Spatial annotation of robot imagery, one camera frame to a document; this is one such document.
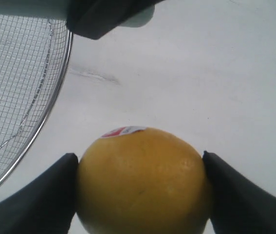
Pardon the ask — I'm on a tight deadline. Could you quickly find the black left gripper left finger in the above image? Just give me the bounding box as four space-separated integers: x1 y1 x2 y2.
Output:
0 153 78 234

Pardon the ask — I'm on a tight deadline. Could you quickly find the yellow lemon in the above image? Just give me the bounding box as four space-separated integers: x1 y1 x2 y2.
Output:
76 126 213 234

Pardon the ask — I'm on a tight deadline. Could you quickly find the steel wire mesh basket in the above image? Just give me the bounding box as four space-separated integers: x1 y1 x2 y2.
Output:
0 15 73 185

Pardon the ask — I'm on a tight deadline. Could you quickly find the teal handled peeler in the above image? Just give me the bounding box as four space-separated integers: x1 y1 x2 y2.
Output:
119 5 155 28

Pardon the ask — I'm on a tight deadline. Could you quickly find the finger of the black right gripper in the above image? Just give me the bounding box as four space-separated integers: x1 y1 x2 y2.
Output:
66 0 161 40

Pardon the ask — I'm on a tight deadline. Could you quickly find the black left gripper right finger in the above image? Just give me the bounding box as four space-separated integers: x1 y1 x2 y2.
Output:
202 151 276 234

